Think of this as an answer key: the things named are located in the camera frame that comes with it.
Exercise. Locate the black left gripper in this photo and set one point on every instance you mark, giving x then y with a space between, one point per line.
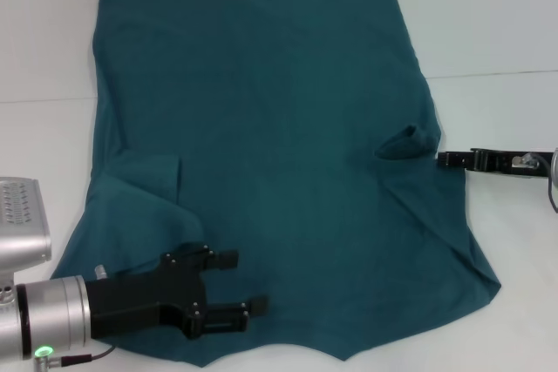
139 298

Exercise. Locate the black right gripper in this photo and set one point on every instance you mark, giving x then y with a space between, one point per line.
499 163

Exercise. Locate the blue shirt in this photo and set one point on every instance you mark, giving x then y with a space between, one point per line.
283 128

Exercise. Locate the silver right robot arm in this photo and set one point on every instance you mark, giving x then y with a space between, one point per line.
555 167

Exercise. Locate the silver elbow plug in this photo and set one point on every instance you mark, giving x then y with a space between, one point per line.
523 160
45 351

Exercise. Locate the silver round connector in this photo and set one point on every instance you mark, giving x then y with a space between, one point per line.
101 271

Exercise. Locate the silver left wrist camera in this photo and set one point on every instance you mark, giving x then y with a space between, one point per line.
19 219

